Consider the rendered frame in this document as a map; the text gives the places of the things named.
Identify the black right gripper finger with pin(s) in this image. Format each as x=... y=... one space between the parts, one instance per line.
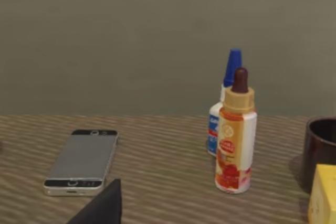
x=105 y=205

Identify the dark brown cup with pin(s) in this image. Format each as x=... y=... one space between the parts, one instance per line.
x=319 y=148

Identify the silver smartphone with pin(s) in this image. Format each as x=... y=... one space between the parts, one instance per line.
x=80 y=161

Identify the white glue bottle blue cap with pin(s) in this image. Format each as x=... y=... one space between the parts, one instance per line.
x=220 y=119

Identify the orange dropper bottle brown tip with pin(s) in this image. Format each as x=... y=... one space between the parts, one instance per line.
x=235 y=140

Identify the yellow box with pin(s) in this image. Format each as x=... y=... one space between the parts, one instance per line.
x=323 y=195

